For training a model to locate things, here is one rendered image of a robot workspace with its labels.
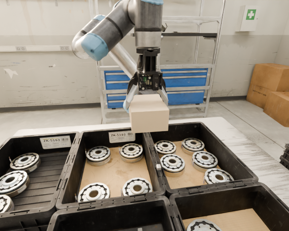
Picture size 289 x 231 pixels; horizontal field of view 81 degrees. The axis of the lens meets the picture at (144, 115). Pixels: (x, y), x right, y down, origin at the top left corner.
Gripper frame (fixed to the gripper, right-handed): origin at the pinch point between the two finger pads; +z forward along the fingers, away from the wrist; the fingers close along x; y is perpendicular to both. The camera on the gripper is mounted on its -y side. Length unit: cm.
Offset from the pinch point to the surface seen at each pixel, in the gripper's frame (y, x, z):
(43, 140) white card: -14, -44, 19
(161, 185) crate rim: 20.1, 1.6, 16.6
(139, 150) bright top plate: -6.6, -2.2, 23.8
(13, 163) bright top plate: -5, -54, 24
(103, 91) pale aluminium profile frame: -182, -34, 52
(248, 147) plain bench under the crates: -21, 67, 40
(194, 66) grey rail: -185, 97, 20
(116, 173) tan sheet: 3.1, -12.6, 26.7
